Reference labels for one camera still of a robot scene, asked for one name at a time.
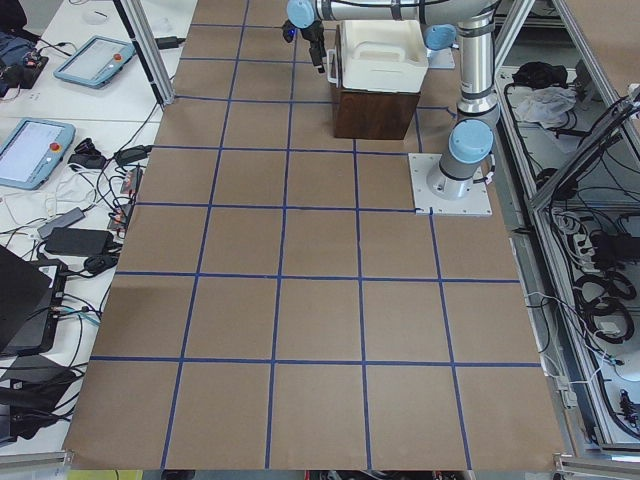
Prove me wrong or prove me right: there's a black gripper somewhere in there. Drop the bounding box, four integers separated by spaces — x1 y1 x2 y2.
281 20 325 74

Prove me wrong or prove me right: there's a white drawer handle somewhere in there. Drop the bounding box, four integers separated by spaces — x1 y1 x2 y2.
326 48 342 88

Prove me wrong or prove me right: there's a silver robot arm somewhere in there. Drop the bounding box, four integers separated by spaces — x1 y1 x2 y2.
424 24 457 51
283 1 499 201

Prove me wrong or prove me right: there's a white plastic crate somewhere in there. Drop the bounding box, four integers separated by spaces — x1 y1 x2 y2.
339 20 429 93

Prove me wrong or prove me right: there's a dark wooden cabinet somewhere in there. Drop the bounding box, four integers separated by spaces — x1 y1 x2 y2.
331 26 421 140

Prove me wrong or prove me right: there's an upper blue teach pendant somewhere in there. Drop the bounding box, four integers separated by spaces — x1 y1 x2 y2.
53 35 136 89

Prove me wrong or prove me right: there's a blue teach pendant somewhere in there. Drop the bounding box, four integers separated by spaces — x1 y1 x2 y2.
1 117 76 190
53 35 136 89

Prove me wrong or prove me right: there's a white crumpled cloth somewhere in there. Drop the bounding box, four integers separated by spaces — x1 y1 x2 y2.
514 87 576 128

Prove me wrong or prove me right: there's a grey usb hub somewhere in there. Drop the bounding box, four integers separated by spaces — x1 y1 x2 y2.
37 207 85 239

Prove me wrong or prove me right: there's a lower blue teach pendant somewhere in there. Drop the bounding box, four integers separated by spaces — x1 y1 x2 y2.
1 117 76 190

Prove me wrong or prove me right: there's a black power brick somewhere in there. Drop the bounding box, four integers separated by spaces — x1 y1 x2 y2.
44 228 114 257

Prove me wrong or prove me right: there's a black laptop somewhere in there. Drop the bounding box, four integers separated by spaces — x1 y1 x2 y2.
1 247 67 357

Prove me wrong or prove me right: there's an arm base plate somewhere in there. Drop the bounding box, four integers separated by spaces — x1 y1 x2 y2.
408 153 492 217
427 48 455 70

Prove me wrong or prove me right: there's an aluminium frame post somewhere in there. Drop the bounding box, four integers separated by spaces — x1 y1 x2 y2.
122 0 175 107

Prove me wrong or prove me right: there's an aluminium frame rail right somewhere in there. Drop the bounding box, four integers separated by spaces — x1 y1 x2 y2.
509 229 597 457

